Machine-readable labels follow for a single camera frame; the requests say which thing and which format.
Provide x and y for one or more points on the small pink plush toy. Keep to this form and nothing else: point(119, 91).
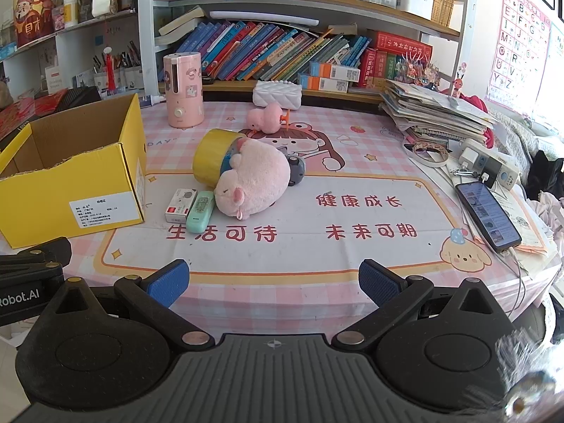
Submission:
point(268, 120)

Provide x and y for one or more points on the alphabet wall poster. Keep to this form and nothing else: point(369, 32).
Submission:
point(520, 55)

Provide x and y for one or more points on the yellow cardboard box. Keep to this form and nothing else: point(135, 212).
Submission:
point(74, 173)

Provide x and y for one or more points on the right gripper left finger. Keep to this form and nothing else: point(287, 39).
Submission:
point(151, 298)

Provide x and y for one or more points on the mint green stapler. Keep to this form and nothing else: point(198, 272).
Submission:
point(200, 213)

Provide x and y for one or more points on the grey toy car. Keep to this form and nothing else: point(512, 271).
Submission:
point(297, 169)

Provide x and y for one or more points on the red fortune god box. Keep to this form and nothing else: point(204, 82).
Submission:
point(32, 20)

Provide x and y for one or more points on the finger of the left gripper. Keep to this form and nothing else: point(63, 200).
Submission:
point(56, 251)

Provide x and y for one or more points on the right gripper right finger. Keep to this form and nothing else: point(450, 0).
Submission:
point(397, 300)

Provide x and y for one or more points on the white power strip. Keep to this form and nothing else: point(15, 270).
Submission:
point(499, 168)

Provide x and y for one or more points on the white staples box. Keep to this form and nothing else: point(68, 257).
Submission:
point(180, 205)

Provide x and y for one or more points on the red dictionary book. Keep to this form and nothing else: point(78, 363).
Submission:
point(400, 45)

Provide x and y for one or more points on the white quilted pouch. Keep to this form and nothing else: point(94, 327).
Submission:
point(285, 93)

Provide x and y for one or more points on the yellow tape roll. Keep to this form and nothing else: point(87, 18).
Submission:
point(212, 155)

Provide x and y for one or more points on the pink plush pig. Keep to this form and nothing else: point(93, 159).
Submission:
point(259, 176)

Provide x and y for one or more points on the black smartphone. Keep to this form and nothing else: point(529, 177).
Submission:
point(486, 212)

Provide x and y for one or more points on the stack of papers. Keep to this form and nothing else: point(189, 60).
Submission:
point(427, 115)

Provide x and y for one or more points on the pink cylindrical humidifier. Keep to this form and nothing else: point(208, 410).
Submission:
point(183, 85)

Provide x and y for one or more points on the pink cartoon desk mat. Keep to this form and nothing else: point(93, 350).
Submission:
point(294, 266)

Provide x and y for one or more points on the black keyboard piano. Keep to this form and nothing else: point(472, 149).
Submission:
point(28, 109)

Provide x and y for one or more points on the red tassel ornament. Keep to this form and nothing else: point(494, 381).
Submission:
point(109, 66)

